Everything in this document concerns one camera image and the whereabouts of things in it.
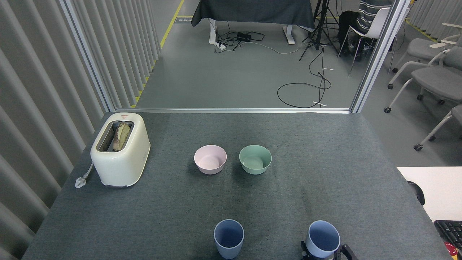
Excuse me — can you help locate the white plastic chair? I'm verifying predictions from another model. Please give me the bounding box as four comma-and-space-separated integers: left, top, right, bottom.
337, 7, 410, 76

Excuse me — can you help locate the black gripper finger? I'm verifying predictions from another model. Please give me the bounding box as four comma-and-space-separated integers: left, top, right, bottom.
333, 244, 358, 260
300, 241, 313, 260

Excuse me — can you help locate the black computer mouse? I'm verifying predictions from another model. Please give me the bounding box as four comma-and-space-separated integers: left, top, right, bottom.
407, 181, 426, 206

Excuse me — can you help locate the white floor cable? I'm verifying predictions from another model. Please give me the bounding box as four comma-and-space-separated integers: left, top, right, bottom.
224, 40, 302, 55

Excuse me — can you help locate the person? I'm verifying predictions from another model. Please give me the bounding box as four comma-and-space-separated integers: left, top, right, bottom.
337, 0, 395, 62

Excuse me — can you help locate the silver frame post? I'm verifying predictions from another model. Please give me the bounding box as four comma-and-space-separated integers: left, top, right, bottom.
350, 0, 412, 113
60, 0, 117, 112

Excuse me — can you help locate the white toaster power cord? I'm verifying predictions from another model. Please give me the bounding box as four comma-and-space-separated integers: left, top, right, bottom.
75, 162, 95, 189

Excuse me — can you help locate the black tripod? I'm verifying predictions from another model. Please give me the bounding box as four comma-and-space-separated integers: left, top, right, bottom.
299, 0, 345, 61

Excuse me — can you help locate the white side table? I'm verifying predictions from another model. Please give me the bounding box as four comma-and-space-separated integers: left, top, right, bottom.
397, 166, 462, 222

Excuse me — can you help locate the dark tablecloth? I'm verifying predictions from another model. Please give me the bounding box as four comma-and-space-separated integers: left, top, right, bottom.
191, 0, 315, 30

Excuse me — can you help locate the black looped floor cable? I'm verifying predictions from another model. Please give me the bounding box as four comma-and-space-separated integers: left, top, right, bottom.
277, 43, 332, 109

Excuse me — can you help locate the grey wheeled chair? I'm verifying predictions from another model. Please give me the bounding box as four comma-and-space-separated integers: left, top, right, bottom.
414, 105, 462, 151
384, 46, 462, 114

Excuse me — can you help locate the grey pleated curtain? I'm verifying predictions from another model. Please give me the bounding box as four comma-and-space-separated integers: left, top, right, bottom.
407, 0, 462, 41
0, 0, 162, 260

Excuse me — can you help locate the pink bowl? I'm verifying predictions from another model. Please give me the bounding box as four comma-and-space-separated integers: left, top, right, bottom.
194, 145, 227, 175

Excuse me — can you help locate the black keyboard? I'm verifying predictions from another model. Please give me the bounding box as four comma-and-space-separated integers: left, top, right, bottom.
434, 220, 462, 250

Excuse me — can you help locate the blue plastic cup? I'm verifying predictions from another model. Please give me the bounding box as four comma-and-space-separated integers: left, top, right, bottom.
305, 220, 341, 258
214, 219, 245, 260

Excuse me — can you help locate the toasted bread slice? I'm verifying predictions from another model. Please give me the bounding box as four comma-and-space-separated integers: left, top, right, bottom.
112, 122, 131, 152

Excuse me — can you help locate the green bowl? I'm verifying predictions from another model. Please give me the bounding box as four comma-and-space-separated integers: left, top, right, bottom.
239, 145, 272, 175

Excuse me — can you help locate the cream toaster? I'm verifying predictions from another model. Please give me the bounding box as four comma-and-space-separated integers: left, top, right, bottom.
90, 112, 151, 188

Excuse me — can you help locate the silver frame rail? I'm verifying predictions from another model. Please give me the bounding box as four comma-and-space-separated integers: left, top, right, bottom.
115, 108, 351, 114

